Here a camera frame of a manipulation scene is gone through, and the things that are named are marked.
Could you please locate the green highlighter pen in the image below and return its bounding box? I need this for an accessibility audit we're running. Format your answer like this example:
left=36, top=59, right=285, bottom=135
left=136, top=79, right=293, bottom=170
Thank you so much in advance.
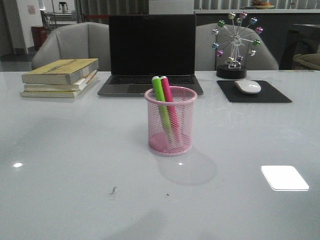
left=151, top=76, right=174, bottom=144

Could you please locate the pink highlighter pen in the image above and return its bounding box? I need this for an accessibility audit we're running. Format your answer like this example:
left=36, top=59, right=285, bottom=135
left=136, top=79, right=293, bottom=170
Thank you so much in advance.
left=160, top=76, right=181, bottom=145

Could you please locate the pink mesh pen holder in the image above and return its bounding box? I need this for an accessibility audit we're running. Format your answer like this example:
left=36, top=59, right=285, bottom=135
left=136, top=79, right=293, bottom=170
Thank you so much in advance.
left=144, top=86, right=197, bottom=156

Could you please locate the grey laptop black screen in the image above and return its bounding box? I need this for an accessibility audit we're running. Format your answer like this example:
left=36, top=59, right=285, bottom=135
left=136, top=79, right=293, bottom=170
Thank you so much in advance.
left=97, top=14, right=204, bottom=98

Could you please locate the middle cream book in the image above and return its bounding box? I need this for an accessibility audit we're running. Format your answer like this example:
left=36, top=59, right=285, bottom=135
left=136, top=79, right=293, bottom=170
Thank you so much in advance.
left=24, top=70, right=97, bottom=92

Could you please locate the ferris wheel desk ornament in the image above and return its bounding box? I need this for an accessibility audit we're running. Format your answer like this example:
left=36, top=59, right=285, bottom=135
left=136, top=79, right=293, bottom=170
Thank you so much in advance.
left=211, top=11, right=261, bottom=79

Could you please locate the right grey armchair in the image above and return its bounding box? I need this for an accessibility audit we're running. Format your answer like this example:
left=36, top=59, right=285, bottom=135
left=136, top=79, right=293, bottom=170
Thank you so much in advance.
left=195, top=23, right=279, bottom=71

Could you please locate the grey armchair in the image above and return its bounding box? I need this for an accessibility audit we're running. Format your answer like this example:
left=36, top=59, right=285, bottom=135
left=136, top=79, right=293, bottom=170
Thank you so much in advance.
left=31, top=22, right=111, bottom=72
left=195, top=23, right=279, bottom=71

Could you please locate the white computer mouse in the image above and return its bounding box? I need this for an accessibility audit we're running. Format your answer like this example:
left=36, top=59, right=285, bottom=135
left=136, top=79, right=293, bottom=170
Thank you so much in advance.
left=234, top=79, right=262, bottom=94

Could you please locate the top yellow book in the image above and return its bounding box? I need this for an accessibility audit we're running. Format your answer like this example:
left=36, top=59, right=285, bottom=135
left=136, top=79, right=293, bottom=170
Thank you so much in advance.
left=21, top=58, right=99, bottom=85

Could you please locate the yellow book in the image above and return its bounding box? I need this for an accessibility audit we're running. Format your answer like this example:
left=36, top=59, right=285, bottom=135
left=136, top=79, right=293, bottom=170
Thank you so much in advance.
left=21, top=58, right=99, bottom=85
left=20, top=79, right=94, bottom=98

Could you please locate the left grey armchair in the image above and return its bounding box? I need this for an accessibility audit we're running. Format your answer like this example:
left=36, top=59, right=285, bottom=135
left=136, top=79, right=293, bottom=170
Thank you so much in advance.
left=31, top=22, right=111, bottom=72

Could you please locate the black mouse pad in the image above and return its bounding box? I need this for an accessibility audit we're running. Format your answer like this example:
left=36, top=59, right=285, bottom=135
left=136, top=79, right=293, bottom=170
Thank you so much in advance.
left=217, top=80, right=293, bottom=103

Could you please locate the bottom yellow book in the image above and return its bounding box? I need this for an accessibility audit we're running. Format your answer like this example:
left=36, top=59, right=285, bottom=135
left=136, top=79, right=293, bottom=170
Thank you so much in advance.
left=20, top=79, right=94, bottom=98

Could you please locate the red trash bin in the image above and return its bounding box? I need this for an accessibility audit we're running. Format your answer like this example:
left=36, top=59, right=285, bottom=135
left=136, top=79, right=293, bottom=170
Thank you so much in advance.
left=31, top=26, right=48, bottom=51

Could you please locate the fruit bowl on counter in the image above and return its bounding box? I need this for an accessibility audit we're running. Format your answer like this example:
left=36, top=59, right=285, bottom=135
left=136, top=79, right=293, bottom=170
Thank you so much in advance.
left=251, top=0, right=275, bottom=10

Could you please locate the olive cushion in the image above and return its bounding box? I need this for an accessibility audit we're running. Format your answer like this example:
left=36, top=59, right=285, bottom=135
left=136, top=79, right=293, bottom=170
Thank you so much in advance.
left=292, top=53, right=320, bottom=71

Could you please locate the dark side table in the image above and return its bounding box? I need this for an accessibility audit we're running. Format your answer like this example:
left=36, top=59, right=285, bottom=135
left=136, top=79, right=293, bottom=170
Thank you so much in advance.
left=279, top=23, right=320, bottom=70

